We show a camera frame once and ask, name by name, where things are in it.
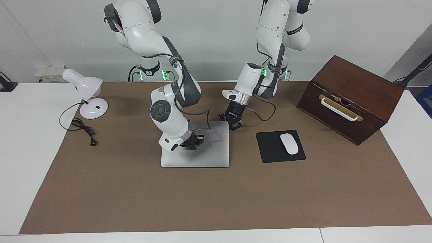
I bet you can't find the silver grey laptop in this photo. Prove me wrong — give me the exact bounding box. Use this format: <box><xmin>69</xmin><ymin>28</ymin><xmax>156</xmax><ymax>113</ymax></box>
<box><xmin>160</xmin><ymin>121</ymin><xmax>231</xmax><ymax>168</ymax></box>

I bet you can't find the black mouse pad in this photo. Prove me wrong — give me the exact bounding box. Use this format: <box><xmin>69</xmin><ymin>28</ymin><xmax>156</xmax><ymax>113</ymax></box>
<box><xmin>256</xmin><ymin>130</ymin><xmax>306</xmax><ymax>163</ymax></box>

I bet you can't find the brown table mat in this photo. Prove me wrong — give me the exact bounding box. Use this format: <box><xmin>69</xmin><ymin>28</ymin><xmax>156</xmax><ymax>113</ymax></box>
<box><xmin>19</xmin><ymin>81</ymin><xmax>432</xmax><ymax>235</ymax></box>

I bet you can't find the white computer mouse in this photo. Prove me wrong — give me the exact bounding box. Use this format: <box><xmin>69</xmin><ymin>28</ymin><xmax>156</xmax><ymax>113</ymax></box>
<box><xmin>280</xmin><ymin>133</ymin><xmax>299</xmax><ymax>155</ymax></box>

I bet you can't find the white desk lamp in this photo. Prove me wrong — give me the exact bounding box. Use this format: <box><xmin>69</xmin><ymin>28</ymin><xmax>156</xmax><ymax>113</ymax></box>
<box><xmin>62</xmin><ymin>68</ymin><xmax>109</xmax><ymax>120</ymax></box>

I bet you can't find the dark brown wooden box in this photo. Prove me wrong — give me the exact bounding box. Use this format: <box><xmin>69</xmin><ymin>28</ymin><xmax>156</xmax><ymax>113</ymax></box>
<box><xmin>296</xmin><ymin>55</ymin><xmax>405</xmax><ymax>146</ymax></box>

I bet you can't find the white power strip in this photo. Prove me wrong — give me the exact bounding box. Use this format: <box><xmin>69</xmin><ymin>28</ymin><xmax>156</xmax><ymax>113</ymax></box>
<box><xmin>35</xmin><ymin>66</ymin><xmax>66</xmax><ymax>83</ymax></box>

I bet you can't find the blue object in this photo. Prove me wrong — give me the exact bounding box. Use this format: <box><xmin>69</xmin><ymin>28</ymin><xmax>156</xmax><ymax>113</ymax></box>
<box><xmin>416</xmin><ymin>84</ymin><xmax>432</xmax><ymax>118</ymax></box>

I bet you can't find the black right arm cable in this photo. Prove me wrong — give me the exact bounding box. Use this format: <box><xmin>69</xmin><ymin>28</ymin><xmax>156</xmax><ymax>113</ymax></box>
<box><xmin>174</xmin><ymin>108</ymin><xmax>212</xmax><ymax>131</ymax></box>

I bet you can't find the white box handle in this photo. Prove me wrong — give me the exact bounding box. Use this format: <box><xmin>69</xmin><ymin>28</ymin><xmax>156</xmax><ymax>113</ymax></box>
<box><xmin>320</xmin><ymin>97</ymin><xmax>359</xmax><ymax>122</ymax></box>

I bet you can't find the black lamp power cable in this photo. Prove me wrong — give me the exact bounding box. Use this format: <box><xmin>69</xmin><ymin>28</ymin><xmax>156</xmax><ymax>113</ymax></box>
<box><xmin>59</xmin><ymin>102</ymin><xmax>98</xmax><ymax>147</ymax></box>

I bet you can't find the gold box handle plate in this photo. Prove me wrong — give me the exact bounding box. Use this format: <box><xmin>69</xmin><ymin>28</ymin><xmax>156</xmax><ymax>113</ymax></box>
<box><xmin>318</xmin><ymin>94</ymin><xmax>363</xmax><ymax>123</ymax></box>

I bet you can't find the black camera stand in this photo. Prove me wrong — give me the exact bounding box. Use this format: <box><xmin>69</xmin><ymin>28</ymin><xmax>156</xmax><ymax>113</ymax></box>
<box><xmin>393</xmin><ymin>54</ymin><xmax>432</xmax><ymax>89</ymax></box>

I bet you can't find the black clamp mount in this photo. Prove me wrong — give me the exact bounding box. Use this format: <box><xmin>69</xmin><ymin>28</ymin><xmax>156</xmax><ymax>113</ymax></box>
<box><xmin>0</xmin><ymin>72</ymin><xmax>18</xmax><ymax>92</ymax></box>

